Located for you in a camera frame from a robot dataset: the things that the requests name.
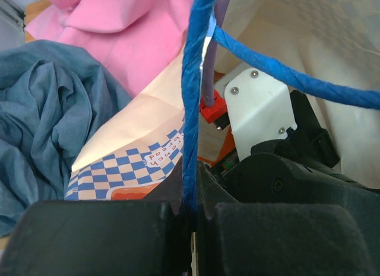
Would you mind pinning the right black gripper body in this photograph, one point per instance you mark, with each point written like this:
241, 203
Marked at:
299, 170

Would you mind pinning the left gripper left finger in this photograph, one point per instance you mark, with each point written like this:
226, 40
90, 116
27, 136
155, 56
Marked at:
149, 236

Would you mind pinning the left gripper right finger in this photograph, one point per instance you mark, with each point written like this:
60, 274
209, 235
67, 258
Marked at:
275, 239

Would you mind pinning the orange snack pack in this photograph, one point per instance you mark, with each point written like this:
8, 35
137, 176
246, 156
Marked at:
227, 148

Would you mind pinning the blue crumpled cloth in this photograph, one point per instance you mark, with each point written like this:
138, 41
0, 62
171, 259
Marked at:
54, 97

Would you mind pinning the pink t-shirt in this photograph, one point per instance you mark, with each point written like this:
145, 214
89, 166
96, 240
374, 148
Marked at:
134, 39

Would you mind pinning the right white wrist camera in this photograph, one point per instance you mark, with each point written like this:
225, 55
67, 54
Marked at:
258, 106

